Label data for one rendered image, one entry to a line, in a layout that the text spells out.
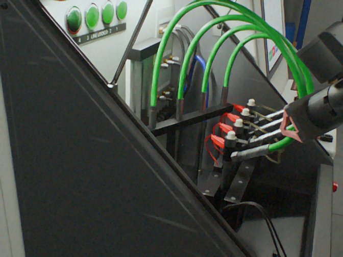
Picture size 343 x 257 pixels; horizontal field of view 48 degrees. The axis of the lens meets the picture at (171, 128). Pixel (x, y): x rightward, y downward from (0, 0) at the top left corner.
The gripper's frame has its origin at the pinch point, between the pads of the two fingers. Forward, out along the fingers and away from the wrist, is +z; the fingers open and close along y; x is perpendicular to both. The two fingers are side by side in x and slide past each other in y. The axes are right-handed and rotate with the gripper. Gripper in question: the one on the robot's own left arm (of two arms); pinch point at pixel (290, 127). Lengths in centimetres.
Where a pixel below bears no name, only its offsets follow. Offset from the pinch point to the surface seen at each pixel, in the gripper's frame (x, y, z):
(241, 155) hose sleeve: 0.9, 6.0, 10.3
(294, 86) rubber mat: -18, -70, 81
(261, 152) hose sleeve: 1.8, 4.2, 6.0
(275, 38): -14.5, -0.5, -7.2
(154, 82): -23.4, 11.5, 22.7
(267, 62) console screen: -24, -38, 47
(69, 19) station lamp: -33.6, 28.5, 3.1
